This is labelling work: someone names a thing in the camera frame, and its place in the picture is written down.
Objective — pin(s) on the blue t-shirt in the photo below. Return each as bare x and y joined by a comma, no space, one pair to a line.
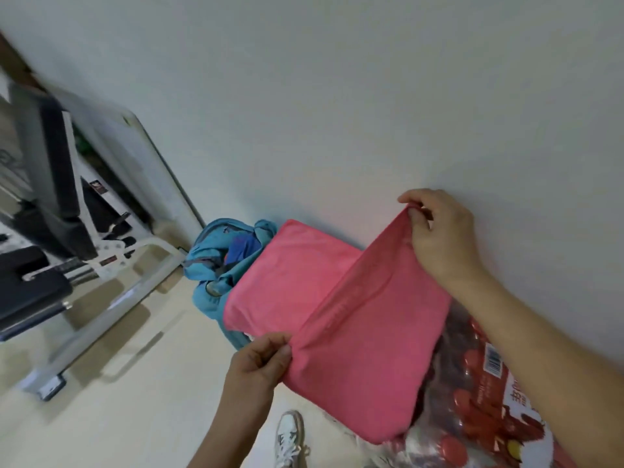
241,250

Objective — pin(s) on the person's right forearm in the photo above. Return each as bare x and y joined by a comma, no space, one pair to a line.
546,365

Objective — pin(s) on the black leg machine seat pad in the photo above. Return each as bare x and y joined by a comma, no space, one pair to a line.
29,287

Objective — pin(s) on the stack of water bottle packs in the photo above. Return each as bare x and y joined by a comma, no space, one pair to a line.
478,404

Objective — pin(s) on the person's left forearm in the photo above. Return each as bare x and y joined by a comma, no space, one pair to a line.
229,438

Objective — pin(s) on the white panel leaning on wall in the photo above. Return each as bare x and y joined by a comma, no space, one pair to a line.
131,160

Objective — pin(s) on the person's right hand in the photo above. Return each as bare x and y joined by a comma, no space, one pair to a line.
446,238

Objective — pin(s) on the white leg machine frame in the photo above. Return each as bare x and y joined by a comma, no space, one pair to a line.
112,268

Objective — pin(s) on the person's left hand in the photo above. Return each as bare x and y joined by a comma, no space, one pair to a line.
256,370

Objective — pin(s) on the white and black sneaker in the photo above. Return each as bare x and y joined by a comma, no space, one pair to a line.
290,441

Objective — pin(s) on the black leg machine back pad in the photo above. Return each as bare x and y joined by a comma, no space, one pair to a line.
49,165

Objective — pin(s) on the light blue backpack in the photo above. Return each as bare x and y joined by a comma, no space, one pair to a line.
209,258

